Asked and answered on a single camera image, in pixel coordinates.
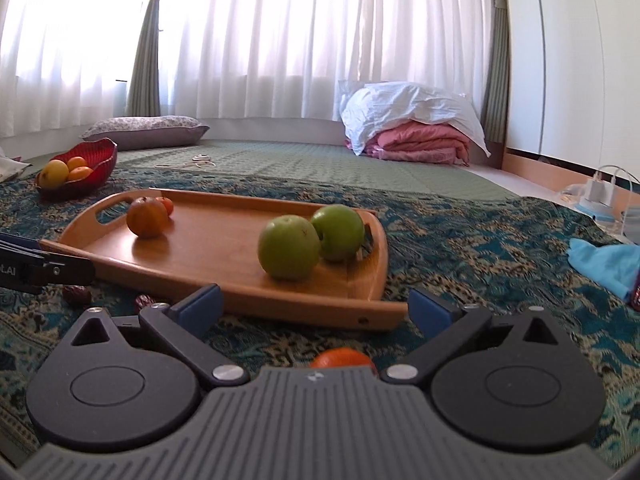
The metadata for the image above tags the red date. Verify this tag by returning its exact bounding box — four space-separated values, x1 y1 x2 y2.
134 295 157 313
62 285 92 309

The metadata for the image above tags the large brownish orange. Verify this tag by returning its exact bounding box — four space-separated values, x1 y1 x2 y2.
126 196 169 238

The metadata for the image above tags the small tangerine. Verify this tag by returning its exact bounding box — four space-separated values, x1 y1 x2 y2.
156 196 174 217

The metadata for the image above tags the green apple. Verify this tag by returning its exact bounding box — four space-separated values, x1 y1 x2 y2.
257 214 321 281
310 204 364 262

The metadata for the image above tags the wooden serving tray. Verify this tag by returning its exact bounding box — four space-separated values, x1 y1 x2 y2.
40 188 408 330

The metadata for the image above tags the yellow fruit in bowl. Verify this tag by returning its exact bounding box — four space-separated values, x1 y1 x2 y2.
37 159 70 191

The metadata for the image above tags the orange in bowl front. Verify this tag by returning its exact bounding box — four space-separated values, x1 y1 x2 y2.
67 166 93 182

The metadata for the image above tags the orange in bowl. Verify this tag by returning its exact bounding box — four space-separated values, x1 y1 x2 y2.
67 166 93 182
66 156 88 171

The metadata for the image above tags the crumpled white cloth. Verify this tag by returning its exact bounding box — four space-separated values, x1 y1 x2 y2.
0 148 29 182

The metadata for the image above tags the orange in bowl rear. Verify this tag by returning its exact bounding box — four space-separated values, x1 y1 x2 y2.
66 156 88 171

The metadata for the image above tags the floral grey pillow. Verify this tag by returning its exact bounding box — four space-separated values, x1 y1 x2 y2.
81 116 209 152

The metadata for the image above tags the light blue cloth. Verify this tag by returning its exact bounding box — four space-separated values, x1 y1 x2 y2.
566 238 640 301

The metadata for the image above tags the folded pink blanket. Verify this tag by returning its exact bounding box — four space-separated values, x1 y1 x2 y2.
362 122 471 166

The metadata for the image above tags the grey green drape left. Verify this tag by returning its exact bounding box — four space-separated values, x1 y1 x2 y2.
126 0 160 117

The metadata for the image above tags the grey green drape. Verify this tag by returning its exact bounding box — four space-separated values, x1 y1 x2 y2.
126 0 160 117
480 0 511 144

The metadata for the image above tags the green quilted mat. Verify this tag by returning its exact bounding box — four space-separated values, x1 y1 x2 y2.
115 140 516 202

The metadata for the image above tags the grey green drape right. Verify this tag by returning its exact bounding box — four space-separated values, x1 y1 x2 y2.
480 0 511 144

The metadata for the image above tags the white pillow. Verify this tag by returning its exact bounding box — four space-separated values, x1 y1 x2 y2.
338 81 490 156

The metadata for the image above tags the beige cord on mat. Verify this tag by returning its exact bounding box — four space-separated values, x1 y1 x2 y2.
156 152 217 170

